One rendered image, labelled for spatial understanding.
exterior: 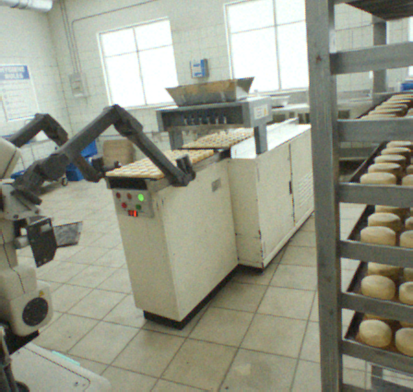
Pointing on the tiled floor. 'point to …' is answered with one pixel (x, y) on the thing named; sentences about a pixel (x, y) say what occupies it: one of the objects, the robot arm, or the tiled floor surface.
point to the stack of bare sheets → (67, 233)
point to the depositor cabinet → (270, 196)
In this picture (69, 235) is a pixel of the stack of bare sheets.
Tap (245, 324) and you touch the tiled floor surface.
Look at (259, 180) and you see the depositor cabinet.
